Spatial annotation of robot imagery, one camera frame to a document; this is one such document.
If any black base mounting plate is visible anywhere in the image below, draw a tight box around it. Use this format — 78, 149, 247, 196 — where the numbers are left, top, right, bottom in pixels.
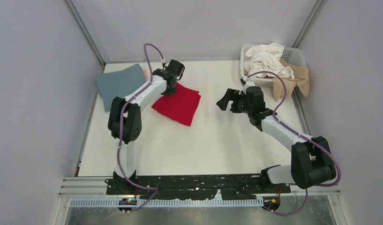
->
105, 173, 291, 200

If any white plastic laundry basket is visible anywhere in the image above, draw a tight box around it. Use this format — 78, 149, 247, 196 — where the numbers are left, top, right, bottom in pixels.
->
239, 43, 306, 88

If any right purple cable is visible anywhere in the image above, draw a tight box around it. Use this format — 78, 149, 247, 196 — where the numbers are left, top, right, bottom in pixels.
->
240, 70, 342, 217

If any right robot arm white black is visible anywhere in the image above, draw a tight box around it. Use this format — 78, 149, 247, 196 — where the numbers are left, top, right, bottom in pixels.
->
216, 86, 341, 189

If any beige t shirt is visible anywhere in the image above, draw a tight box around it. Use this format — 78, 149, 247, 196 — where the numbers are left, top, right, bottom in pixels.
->
272, 59, 310, 101

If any folded blue-grey t shirt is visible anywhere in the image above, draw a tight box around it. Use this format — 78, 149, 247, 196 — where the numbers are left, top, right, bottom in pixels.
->
96, 64, 146, 112

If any aluminium frame rail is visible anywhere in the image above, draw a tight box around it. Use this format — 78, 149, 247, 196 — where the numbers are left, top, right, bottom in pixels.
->
59, 177, 340, 208

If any white t shirt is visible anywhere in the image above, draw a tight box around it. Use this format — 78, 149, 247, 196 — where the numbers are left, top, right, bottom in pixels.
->
243, 43, 295, 80

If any folded pink t shirt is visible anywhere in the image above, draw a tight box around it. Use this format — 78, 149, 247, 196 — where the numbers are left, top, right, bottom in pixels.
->
143, 70, 149, 81

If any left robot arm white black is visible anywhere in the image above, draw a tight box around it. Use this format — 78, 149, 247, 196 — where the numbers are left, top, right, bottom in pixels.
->
105, 60, 185, 195

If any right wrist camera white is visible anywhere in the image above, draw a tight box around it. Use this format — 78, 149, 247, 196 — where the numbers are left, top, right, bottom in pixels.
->
240, 78, 255, 89

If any red t shirt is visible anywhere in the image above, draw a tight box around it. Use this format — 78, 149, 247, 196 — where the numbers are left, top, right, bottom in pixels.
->
151, 83, 201, 127

